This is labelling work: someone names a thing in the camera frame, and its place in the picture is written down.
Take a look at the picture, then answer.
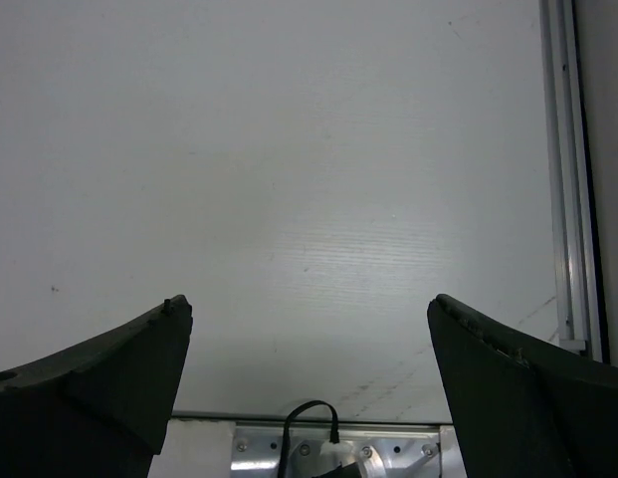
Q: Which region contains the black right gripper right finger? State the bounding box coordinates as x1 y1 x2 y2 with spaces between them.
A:
427 294 618 477

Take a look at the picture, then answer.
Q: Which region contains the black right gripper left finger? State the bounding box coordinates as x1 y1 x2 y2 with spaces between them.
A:
0 295 193 477

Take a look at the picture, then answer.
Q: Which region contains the aluminium table edge rail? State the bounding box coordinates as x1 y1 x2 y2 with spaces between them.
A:
539 1 604 361

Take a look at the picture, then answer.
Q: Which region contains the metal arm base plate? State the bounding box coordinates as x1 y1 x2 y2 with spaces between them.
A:
230 421 467 477

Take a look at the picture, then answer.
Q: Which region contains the thin black cable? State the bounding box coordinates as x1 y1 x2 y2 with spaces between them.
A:
276 400 340 478

